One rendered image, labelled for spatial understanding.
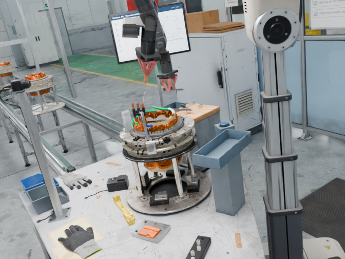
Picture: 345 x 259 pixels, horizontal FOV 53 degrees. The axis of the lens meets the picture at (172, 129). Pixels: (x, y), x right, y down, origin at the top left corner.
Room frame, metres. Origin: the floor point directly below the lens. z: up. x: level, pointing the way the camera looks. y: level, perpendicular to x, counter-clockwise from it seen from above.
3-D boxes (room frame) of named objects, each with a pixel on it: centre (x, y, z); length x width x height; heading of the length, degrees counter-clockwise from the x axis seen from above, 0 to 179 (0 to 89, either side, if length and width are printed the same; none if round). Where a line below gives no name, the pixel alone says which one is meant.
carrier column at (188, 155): (1.46, -0.05, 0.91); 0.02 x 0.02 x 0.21
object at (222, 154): (1.20, -0.18, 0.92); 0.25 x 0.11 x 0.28; 139
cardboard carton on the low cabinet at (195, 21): (4.29, -0.52, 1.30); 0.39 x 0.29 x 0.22; 39
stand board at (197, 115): (1.66, -0.11, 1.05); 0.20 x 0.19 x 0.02; 41
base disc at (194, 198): (1.41, 0.06, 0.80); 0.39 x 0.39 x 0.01
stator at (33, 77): (3.39, 1.21, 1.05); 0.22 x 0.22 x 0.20
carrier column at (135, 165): (1.35, 0.18, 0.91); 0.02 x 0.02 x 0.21
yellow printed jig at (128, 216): (1.30, 0.26, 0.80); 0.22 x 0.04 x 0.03; 23
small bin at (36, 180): (1.63, 0.72, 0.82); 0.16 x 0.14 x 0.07; 122
